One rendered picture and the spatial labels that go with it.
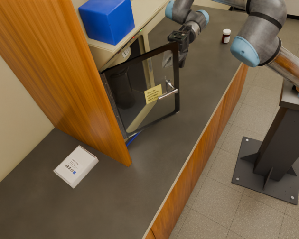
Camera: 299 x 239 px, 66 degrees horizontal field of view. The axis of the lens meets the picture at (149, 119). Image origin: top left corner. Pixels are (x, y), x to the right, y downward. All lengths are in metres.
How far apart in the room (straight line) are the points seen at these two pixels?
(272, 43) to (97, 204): 0.89
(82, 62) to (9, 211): 0.78
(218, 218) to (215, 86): 1.04
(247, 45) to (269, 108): 1.77
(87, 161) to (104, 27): 0.63
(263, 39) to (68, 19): 0.60
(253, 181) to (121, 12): 1.73
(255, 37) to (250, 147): 1.50
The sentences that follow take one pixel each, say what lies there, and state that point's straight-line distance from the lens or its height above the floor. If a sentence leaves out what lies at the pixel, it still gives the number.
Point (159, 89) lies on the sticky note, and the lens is 0.95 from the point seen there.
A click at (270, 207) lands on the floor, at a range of 2.07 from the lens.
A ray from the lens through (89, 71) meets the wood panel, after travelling 0.63.
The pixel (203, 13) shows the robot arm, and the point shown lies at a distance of 1.13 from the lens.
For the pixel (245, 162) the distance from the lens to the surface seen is 2.15.
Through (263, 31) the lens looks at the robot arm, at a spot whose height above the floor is 1.42.
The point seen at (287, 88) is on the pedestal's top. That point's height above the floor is 0.94.
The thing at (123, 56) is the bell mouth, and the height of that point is 1.34.
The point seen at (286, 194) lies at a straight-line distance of 2.13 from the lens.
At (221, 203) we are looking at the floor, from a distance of 1.99.
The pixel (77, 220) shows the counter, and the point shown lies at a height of 0.94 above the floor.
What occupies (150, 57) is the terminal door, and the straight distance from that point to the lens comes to 0.83.
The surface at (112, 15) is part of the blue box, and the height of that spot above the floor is 1.59.
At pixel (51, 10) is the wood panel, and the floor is 1.65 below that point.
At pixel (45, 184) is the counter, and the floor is 0.94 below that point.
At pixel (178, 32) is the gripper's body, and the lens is 0.98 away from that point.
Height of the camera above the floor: 1.87
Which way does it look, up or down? 52 degrees down
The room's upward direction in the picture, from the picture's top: 11 degrees counter-clockwise
